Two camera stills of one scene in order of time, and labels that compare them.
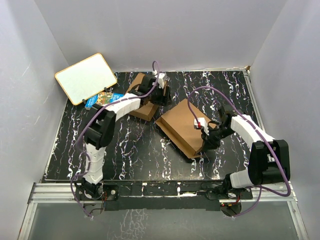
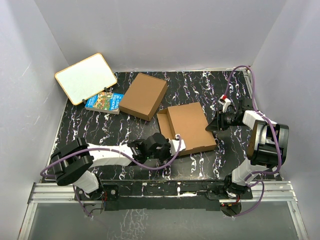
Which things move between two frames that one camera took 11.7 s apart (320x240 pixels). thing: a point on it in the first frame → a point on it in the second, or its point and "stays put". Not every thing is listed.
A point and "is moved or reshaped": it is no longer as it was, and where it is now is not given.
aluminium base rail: x=65 y=193 stays put
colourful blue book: x=103 y=98 stays put
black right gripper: x=209 y=142 → x=214 y=125
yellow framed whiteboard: x=86 y=78 stays put
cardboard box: x=178 y=124 is moved or reshaped
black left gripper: x=163 y=101 → x=167 y=144
